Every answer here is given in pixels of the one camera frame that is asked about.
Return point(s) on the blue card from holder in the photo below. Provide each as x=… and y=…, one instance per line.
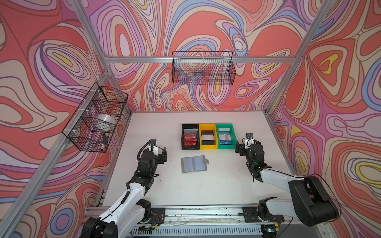
x=225, y=142

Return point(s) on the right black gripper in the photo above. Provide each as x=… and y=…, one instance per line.
x=241, y=147

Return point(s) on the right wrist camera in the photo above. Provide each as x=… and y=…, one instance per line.
x=249, y=136

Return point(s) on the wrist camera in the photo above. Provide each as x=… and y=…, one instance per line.
x=152, y=143
x=249, y=136

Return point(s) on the back black wire basket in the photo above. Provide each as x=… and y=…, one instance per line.
x=203, y=68

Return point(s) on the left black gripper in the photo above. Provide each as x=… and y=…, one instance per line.
x=161, y=157

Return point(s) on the yellow plastic bin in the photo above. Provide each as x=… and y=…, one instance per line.
x=208, y=137

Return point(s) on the black wire basket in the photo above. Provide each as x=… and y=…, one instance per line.
x=203, y=68
x=80, y=130

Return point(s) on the green plastic bin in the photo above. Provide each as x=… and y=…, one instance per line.
x=226, y=132

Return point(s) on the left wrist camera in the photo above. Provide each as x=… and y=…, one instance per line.
x=152, y=143

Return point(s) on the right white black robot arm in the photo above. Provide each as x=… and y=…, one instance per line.
x=309, y=201

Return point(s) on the small black box in basket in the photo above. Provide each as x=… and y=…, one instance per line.
x=105, y=139

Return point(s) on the black plastic bin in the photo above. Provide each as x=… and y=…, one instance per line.
x=188, y=129

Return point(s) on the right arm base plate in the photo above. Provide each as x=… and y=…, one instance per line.
x=253, y=214

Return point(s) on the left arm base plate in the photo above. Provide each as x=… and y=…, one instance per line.
x=156, y=216

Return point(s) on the grey leather card holder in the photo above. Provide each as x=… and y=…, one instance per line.
x=194, y=164

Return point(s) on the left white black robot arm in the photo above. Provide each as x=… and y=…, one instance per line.
x=131, y=209

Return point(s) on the left black wire basket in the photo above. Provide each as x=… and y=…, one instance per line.
x=80, y=130

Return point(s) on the white tape roll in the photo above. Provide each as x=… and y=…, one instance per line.
x=104, y=123

